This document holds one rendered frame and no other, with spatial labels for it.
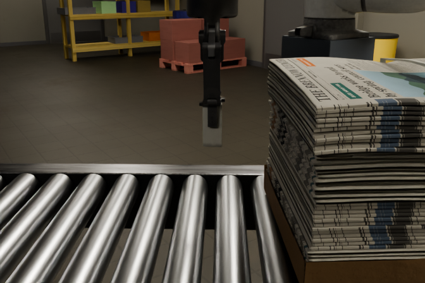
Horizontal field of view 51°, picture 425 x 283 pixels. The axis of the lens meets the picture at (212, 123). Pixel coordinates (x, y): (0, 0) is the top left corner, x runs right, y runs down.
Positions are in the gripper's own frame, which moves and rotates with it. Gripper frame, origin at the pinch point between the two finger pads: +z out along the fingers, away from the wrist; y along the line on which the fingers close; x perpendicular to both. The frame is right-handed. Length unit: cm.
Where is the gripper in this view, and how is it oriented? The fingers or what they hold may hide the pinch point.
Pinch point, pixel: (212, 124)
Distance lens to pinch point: 70.7
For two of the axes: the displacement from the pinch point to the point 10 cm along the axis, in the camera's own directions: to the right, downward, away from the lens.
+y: 0.2, -2.9, 9.6
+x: -10.0, -0.1, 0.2
